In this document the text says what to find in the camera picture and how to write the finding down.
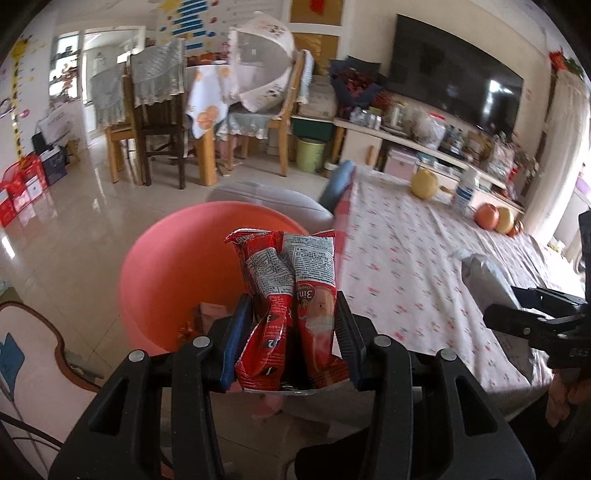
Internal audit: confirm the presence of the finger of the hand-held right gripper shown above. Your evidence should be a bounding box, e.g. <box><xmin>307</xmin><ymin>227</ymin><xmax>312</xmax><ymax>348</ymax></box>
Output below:
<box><xmin>510</xmin><ymin>286</ymin><xmax>591</xmax><ymax>315</ymax></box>
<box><xmin>484</xmin><ymin>304</ymin><xmax>555</xmax><ymax>342</ymax></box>

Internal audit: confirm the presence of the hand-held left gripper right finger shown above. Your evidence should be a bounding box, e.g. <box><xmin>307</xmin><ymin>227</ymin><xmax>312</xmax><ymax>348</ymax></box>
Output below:
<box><xmin>335</xmin><ymin>291</ymin><xmax>536</xmax><ymax>480</ymax></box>

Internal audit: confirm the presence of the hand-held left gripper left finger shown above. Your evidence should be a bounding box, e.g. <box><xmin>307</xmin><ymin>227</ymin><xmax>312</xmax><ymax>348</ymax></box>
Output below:
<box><xmin>48</xmin><ymin>293</ymin><xmax>254</xmax><ymax>480</ymax></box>

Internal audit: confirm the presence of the red coffee sachet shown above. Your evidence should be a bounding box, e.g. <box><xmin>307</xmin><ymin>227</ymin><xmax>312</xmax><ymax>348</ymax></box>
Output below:
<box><xmin>225</xmin><ymin>228</ymin><xmax>296</xmax><ymax>393</ymax></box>
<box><xmin>281</xmin><ymin>231</ymin><xmax>352</xmax><ymax>393</ymax></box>

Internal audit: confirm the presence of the white teal-print plastic pack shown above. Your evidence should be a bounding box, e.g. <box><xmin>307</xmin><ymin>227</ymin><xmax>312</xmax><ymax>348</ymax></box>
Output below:
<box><xmin>462</xmin><ymin>253</ymin><xmax>515</xmax><ymax>306</ymax></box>

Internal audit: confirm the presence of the pink plastic bin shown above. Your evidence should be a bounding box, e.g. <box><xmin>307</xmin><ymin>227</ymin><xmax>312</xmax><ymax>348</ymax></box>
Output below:
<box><xmin>119</xmin><ymin>200</ymin><xmax>345</xmax><ymax>356</ymax></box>

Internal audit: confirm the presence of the person's right hand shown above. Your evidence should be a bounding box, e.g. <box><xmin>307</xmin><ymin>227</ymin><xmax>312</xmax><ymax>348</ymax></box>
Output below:
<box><xmin>547</xmin><ymin>371</ymin><xmax>591</xmax><ymax>423</ymax></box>

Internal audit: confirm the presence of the red apple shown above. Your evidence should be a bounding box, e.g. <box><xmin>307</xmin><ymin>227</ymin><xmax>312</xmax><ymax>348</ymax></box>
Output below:
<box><xmin>475</xmin><ymin>203</ymin><xmax>502</xmax><ymax>230</ymax></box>

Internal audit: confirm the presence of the white plastic bottle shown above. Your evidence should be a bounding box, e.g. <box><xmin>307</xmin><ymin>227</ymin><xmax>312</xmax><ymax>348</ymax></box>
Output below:
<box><xmin>451</xmin><ymin>168</ymin><xmax>481</xmax><ymax>214</ymax></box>

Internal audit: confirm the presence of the pale grey cushion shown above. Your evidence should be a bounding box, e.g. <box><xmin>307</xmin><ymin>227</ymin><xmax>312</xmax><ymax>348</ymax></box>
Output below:
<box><xmin>205</xmin><ymin>181</ymin><xmax>333</xmax><ymax>227</ymax></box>

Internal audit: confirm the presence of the white curtain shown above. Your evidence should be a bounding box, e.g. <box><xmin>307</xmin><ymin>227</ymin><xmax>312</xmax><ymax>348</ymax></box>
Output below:
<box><xmin>522</xmin><ymin>69</ymin><xmax>591</xmax><ymax>236</ymax></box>

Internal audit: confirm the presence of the pink storage box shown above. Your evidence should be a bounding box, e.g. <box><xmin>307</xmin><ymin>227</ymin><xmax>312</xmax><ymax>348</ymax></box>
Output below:
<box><xmin>385</xmin><ymin>148</ymin><xmax>419</xmax><ymax>178</ymax></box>

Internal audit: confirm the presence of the green waste bin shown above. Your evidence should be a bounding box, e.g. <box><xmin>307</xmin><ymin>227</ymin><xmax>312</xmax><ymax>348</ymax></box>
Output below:
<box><xmin>295</xmin><ymin>137</ymin><xmax>326</xmax><ymax>174</ymax></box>

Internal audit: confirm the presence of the pink floor mat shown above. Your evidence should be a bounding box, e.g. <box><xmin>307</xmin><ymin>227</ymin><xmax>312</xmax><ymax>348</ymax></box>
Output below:
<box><xmin>0</xmin><ymin>302</ymin><xmax>100</xmax><ymax>462</ymax></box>

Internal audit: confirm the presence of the clear plastic bag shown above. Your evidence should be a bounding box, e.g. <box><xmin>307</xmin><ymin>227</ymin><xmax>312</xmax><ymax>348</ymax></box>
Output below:
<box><xmin>413</xmin><ymin>108</ymin><xmax>448</xmax><ymax>148</ymax></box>

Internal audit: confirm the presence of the light wooden chair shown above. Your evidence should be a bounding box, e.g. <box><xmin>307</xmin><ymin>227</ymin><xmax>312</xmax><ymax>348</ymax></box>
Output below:
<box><xmin>268</xmin><ymin>48</ymin><xmax>315</xmax><ymax>178</ymax></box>

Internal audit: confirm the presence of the dark wooden chair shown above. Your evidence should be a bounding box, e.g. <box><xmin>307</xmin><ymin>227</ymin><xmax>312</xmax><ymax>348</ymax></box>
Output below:
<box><xmin>129</xmin><ymin>41</ymin><xmax>188</xmax><ymax>190</ymax></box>

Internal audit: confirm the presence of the white electric kettle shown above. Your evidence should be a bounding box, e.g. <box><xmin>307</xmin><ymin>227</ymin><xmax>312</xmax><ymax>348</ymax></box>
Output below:
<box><xmin>385</xmin><ymin>102</ymin><xmax>407</xmax><ymax>130</ymax></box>

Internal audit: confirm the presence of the white orange-print tablecloth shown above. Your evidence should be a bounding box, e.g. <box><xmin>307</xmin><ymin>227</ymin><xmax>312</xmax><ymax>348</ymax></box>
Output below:
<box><xmin>185</xmin><ymin>65</ymin><xmax>241</xmax><ymax>139</ymax></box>

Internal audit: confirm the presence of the black television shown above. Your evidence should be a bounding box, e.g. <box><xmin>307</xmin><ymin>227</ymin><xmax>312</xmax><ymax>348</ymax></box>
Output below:
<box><xmin>385</xmin><ymin>14</ymin><xmax>525</xmax><ymax>137</ymax></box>

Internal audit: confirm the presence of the beige wrapped package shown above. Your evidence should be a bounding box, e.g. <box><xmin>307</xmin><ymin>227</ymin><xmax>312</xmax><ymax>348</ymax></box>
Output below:
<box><xmin>298</xmin><ymin>78</ymin><xmax>340</xmax><ymax>121</ymax></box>

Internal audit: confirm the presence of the stack of red gift boxes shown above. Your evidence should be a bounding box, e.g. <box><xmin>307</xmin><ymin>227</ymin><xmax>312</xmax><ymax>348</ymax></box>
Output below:
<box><xmin>0</xmin><ymin>154</ymin><xmax>49</xmax><ymax>227</ymax></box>

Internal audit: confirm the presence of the dark blue flower bouquet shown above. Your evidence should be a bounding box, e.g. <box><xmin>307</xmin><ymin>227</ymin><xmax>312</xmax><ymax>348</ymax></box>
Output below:
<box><xmin>329</xmin><ymin>56</ymin><xmax>384</xmax><ymax>109</ymax></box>

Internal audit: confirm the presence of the white mesh food cover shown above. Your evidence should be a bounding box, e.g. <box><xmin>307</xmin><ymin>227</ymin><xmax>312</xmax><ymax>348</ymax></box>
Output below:
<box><xmin>228</xmin><ymin>11</ymin><xmax>296</xmax><ymax>114</ymax></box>

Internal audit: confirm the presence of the giraffe height chart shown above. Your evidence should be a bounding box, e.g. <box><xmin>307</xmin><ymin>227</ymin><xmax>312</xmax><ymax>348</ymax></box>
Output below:
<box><xmin>9</xmin><ymin>37</ymin><xmax>33</xmax><ymax>158</ymax></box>

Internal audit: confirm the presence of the black cable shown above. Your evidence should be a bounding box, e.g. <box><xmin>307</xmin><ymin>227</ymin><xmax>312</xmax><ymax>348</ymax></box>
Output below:
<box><xmin>0</xmin><ymin>411</ymin><xmax>63</xmax><ymax>448</ymax></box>

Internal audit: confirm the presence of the colourful wall poster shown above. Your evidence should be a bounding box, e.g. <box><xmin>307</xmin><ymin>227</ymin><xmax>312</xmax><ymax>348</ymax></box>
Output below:
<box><xmin>157</xmin><ymin>0</ymin><xmax>232</xmax><ymax>51</ymax></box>

